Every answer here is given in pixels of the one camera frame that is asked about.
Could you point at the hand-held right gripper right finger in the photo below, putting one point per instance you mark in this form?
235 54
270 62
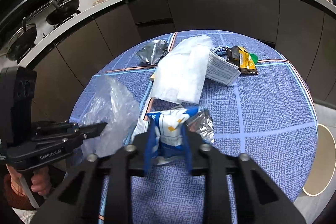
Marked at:
188 150

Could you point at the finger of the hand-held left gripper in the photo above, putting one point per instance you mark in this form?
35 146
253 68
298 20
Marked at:
52 124
92 130

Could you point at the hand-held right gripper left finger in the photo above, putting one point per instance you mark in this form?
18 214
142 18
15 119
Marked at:
150 145

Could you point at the clear plastic bag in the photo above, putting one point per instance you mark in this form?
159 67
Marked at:
113 113

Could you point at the blue white snack wrapper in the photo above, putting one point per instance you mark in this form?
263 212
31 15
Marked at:
170 124

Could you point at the white paper towel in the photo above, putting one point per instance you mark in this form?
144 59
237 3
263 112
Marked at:
183 71

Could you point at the white printed leaflet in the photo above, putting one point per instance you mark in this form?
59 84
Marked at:
223 69

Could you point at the silver foil wrapper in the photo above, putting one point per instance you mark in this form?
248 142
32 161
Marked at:
153 52

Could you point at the black yellow snack wrapper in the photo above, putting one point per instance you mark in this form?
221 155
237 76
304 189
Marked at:
242 60

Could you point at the white round trash bin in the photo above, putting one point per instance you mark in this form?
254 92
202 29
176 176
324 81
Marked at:
319 161

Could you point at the person's left forearm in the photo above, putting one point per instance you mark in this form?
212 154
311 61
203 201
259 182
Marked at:
18 197

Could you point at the person's left hand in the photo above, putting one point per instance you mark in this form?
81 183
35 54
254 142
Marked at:
40 183

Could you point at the pan with glass lid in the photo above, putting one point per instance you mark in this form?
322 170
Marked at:
22 39

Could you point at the blue checked tablecloth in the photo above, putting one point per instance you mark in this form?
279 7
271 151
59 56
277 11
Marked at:
262 121

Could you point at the white cloth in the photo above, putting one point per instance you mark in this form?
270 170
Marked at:
25 214

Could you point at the blue candy wrapper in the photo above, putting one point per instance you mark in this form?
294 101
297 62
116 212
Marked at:
220 50

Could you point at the green bottle cap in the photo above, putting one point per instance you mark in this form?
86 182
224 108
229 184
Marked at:
254 57

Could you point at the dark kitchen cabinets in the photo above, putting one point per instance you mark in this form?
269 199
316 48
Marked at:
210 8

